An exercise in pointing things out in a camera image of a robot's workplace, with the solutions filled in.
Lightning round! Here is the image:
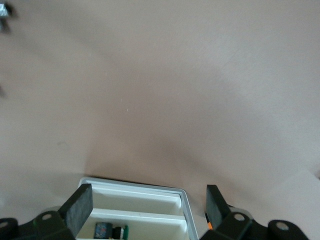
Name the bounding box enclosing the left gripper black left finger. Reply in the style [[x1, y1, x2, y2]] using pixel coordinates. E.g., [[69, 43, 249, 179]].
[[17, 183, 94, 240]]

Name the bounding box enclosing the green push button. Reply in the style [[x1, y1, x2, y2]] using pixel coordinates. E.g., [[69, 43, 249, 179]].
[[94, 221, 130, 240]]

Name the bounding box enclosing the chrome metal fitting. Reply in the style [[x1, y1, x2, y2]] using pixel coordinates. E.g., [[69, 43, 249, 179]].
[[0, 2, 13, 33]]

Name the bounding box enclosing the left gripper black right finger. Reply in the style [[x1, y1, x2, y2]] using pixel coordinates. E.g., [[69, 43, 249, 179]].
[[199, 184, 276, 240]]

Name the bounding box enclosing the white plastic drawer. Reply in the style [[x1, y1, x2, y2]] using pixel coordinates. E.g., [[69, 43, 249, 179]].
[[74, 176, 200, 240]]

